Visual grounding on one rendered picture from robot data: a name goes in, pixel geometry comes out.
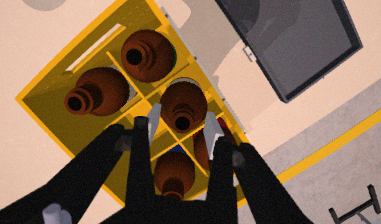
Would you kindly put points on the grey square tray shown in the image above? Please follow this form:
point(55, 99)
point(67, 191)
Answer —
point(300, 41)

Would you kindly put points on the yellow divided crate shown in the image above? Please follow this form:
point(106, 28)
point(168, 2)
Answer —
point(73, 133)

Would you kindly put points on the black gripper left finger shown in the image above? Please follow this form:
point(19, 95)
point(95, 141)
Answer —
point(65, 198)

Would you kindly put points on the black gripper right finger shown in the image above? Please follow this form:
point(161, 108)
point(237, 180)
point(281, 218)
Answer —
point(268, 200)

